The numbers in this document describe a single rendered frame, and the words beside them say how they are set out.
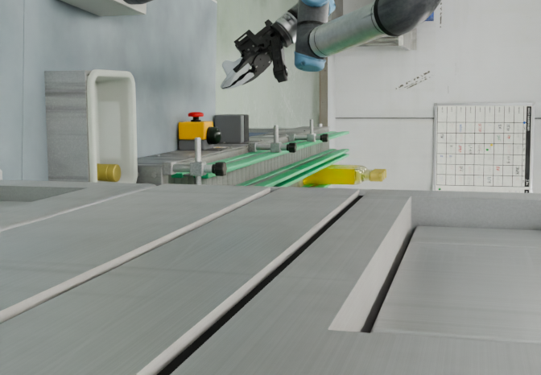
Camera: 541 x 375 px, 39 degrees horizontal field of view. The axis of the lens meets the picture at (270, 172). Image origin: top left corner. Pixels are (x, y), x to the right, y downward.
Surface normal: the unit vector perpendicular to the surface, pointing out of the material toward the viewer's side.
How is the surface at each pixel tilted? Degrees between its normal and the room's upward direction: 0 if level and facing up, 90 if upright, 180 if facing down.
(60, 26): 0
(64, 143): 90
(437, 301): 90
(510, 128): 90
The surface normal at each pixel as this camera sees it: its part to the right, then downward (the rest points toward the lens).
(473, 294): 0.00, -1.00
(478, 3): -0.26, 0.10
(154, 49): 0.97, 0.02
